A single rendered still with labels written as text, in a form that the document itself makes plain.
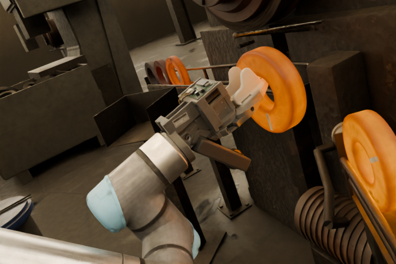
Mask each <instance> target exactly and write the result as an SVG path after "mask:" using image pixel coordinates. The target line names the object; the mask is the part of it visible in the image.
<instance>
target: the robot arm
mask: <svg viewBox="0 0 396 264"><path fill-rule="evenodd" d="M228 75H229V85H228V86H227V87H226V88H225V87H224V85H223V83H222V82H221V81H213V80H207V79H204V78H201V77H200V78H199V79H198V80H196V81H195V82H194V83H193V84H192V85H191V86H189V87H188V88H187V89H186V90H184V91H183V92H182V93H181V94H180V95H179V96H178V97H179V104H180V105H179V106H178V107H176V108H175V109H174V110H173V111H172V112H171V113H170V114H168V115H167V116H166V117H163V116H160V117H159V118H158V119H157V120H155V122H156V123H157V125H158V126H159V127H160V129H161V131H160V132H161V134H160V133H156V134H155V135H154V136H153V137H151V138H150V139H149V140H148V141H147V142H145V143H144V144H143V145H142V146H141V147H140V148H139V149H138V150H136V151H135V152H134V153H133V154H132V155H131V156H130V157H128V158H127V159H126V160H124V161H123V162H122V163H121V164H120V165H119V166H118V167H116V168H115V169H114V170H113V171H112V172H111V173H110V174H109V175H106V176H104V179H103V180H102V181H101V182H100V183H99V184H98V185H96V186H95V188H93V189H92V191H90V192H89V194H88V195H87V199H86V201H87V205H88V207H89V209H90V210H91V212H92V213H93V215H94V216H95V217H96V218H97V220H98V221H99V222H100V223H101V224H102V225H103V226H104V227H105V228H106V229H108V230H109V231H110V232H113V233H117V232H119V231H120V230H121V229H124V228H125V227H128V228H129V229H130V230H131V231H132V232H133V233H134V234H135V235H136V236H137V237H138V238H139V239H140V240H141V242H142V258H139V257H135V256H130V255H125V254H122V253H117V252H111V251H108V250H102V249H97V248H94V247H89V246H84V245H79V244H75V243H70V242H65V241H62V240H56V239H51V238H48V237H42V236H37V235H32V234H29V233H24V232H18V231H15V230H10V229H4V228H1V227H0V264H194V259H195V257H196V256H197V254H198V252H199V250H198V249H199V247H200V236H199V234H198V233H197V232H196V231H195V229H194V227H193V225H192V223H191V222H190V221H189V220H188V219H187V218H185V217H184V216H183V215H182V213H181V212H180V211H179V210H178V209H177V207H176V206H175V205H174V204H173V203H172V202H171V201H170V200H169V198H168V197H167V196H166V195H165V194H164V193H163V192H162V191H163V190H164V189H166V188H167V187H168V186H169V185H170V184H172V183H173V182H174V181H175V180H176V179H177V178H178V177H179V176H180V175H181V174H182V173H183V172H184V171H185V170H186V169H187V168H188V164H191V163H192V162H193V161H194V160H195V159H196V156H195V155H194V153H193V152H192V150H193V151H195V152H196V153H199V154H201V155H203V156H206V157H208V158H211V159H213V160H216V161H219V162H221V163H224V164H225V165H226V166H227V167H228V168H230V169H233V170H236V169H239V170H241V171H246V170H247V169H248V167H249V165H250V162H251V160H250V159H249V158H247V157H245V156H244V154H243V153H242V152H241V151H240V150H238V149H236V148H231V149H229V148H226V147H223V146H221V145H219V144H217V143H214V142H212V141H210V140H207V139H205V138H203V137H200V135H201V136H204V137H207V138H210V139H212V140H218V139H219V138H221V137H224V136H227V135H229V134H230V133H231V132H233V131H234V130H236V129H237V128H238V127H240V126H241V124H242V123H244V122H245V121H246V120H248V119H249V118H250V117H251V116H252V115H253V114H254V113H255V111H256V110H257V109H258V107H259V106H260V104H261V102H262V100H263V96H264V95H265V92H266V90H267V88H268V83H267V82H266V81H265V80H264V79H263V78H262V77H259V76H257V75H256V74H255V73H254V72H253V71H252V70H251V69H250V68H244V69H243V70H241V69H240V68H239V67H232V68H231V69H230V70H229V72H228ZM180 100H181V103H180Z"/></svg>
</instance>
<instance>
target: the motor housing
mask: <svg viewBox="0 0 396 264"><path fill-rule="evenodd" d="M334 204H335V218H337V217H347V218H348V220H349V226H348V227H343V228H339V229H327V227H325V226H324V187H323V186H315V187H313V188H311V189H309V190H308V191H306V192H305V193H304V194H303V195H302V196H301V197H300V199H299V200H298V202H297V204H296V207H295V214H294V221H295V226H296V228H297V229H298V231H299V232H300V233H301V235H302V236H303V237H305V238H306V239H308V240H309V241H311V242H312V243H314V245H313V246H312V247H311V251H312V254H313V259H314V261H315V264H374V261H373V257H372V252H371V249H370V246H369V244H368V241H367V235H366V231H365V226H364V221H363V219H362V217H361V215H360V213H359V211H358V209H357V207H356V205H355V204H354V202H353V200H351V198H350V197H349V196H347V195H344V194H342V193H340V192H338V191H336V190H334Z"/></svg>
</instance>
